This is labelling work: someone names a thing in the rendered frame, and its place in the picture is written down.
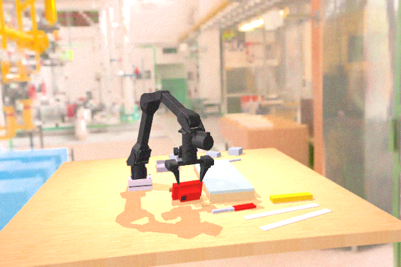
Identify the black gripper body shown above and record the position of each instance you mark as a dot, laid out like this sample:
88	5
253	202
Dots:
189	157

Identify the yellow rectangular bar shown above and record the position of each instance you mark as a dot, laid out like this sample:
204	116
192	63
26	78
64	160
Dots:
290	197

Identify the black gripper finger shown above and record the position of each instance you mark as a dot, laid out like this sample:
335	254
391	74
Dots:
203	170
176	173

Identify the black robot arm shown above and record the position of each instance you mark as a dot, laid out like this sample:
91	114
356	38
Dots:
188	119

